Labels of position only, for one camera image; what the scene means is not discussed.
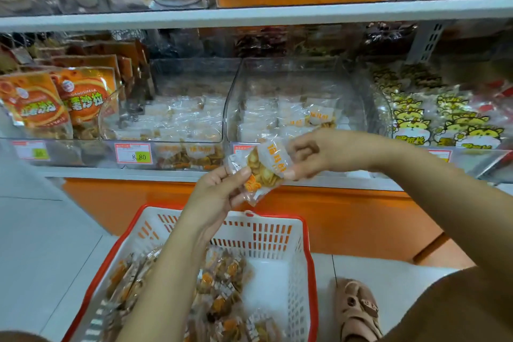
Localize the small brown snack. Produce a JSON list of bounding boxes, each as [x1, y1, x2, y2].
[[226, 136, 298, 206]]

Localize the stack of orange packets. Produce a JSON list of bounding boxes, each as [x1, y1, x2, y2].
[[0, 37, 153, 142]]

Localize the orange shelf base panel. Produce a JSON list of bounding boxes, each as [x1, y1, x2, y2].
[[64, 177, 513, 270]]

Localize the person's right forearm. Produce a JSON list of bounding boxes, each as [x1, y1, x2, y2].
[[377, 137, 513, 291]]

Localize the person's right leg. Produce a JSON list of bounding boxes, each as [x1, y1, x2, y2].
[[377, 266, 513, 342]]

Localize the yellow hamster snack packets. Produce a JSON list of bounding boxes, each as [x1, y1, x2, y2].
[[369, 61, 513, 150]]

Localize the pink clog sandal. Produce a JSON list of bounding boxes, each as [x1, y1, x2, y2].
[[335, 277, 384, 342]]

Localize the person's left forearm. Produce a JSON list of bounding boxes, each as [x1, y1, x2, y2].
[[116, 221, 226, 342]]

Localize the pile of small brown snacks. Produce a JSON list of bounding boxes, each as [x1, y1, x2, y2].
[[104, 245, 285, 342]]

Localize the person's left hand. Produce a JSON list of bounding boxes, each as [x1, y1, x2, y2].
[[180, 163, 253, 246]]

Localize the white red-rimmed shopping basket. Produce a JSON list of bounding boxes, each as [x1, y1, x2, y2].
[[63, 204, 320, 342]]

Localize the person's right hand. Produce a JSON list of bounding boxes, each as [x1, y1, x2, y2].
[[282, 128, 398, 182]]

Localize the white wire mesh panel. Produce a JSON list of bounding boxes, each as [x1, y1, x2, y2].
[[0, 29, 41, 66]]

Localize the white snack shelf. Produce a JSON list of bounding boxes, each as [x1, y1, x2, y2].
[[0, 0, 513, 195]]

